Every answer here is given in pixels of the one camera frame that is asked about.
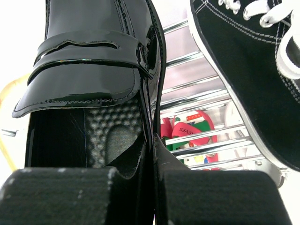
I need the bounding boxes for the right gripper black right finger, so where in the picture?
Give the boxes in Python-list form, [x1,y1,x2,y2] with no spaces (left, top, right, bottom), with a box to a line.
[153,134,291,225]

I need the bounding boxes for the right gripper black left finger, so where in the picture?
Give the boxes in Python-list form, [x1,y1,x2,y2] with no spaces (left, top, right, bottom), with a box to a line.
[0,141,154,225]

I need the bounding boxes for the red green flip-flop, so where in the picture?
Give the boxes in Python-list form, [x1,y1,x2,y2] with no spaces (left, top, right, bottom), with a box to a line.
[170,110,218,166]
[160,118,173,146]

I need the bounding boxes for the cream shoe rack chrome bars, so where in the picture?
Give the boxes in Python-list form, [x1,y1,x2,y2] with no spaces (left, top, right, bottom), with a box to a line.
[0,20,285,188]

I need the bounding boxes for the left black canvas sneaker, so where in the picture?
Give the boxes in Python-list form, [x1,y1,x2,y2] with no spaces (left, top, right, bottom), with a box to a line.
[187,0,300,171]

